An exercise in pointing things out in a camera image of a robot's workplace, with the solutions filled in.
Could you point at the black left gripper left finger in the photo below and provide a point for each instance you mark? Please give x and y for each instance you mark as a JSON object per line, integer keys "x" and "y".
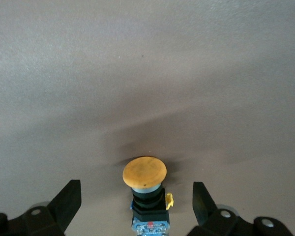
{"x": 64, "y": 204}

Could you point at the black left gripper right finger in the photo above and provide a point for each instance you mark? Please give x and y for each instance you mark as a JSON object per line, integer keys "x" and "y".
{"x": 201, "y": 204}

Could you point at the orange mushroom push button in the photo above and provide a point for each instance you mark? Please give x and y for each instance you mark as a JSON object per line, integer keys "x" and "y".
{"x": 144, "y": 173}

